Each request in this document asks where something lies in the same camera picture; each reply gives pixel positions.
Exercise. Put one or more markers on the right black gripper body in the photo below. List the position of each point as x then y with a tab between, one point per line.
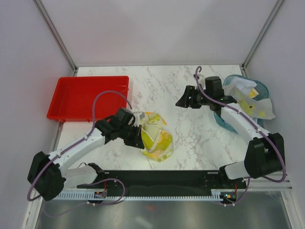
199	98

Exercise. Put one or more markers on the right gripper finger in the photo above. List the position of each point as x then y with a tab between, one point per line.
189	91
183	101

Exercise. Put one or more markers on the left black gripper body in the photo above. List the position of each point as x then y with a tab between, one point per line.
126	132

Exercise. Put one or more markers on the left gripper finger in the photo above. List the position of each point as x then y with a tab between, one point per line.
137	142
138	130

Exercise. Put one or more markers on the yellow green patterned towel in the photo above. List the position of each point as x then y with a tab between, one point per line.
158	143

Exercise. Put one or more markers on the grey towel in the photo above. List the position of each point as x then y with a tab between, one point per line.
261	109

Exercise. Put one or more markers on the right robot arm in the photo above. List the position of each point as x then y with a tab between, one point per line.
265	155

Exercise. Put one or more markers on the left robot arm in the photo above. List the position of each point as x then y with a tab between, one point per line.
47	171

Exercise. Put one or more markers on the red plastic tray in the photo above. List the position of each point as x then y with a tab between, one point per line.
74	96

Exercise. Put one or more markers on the light blue towel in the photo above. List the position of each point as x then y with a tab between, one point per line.
244	85

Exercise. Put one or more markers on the yellow towel in basket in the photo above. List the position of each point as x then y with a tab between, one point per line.
253	93

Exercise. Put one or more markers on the teal plastic basket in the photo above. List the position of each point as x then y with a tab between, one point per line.
260	88

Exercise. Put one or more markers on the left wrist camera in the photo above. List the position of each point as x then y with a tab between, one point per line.
138	119

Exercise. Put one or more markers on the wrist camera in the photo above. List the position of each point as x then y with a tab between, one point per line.
201	80
138	119

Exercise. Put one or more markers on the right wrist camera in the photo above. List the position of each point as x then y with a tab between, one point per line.
201	80

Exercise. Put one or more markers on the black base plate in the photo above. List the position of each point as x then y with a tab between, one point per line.
170	182

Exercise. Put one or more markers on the right aluminium frame post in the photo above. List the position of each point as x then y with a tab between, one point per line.
265	28

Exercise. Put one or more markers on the aluminium frame post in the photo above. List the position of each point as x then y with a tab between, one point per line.
53	30
265	28

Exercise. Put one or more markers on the white slotted cable duct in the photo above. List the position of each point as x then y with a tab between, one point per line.
92	195

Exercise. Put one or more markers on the aluminium rail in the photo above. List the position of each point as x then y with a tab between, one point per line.
262	184

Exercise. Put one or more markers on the left aluminium frame post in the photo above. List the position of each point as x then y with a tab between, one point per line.
53	30

